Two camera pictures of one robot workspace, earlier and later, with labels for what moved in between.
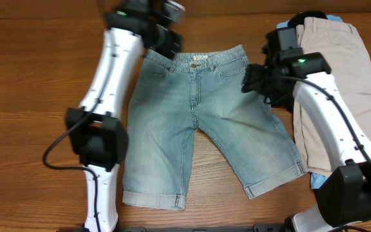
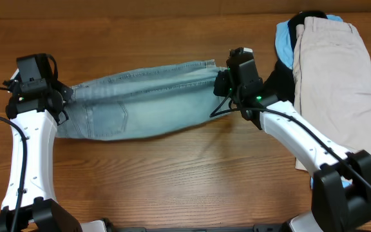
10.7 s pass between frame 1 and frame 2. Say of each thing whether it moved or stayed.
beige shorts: stayed
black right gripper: moved
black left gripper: moved
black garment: stayed
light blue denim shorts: moved
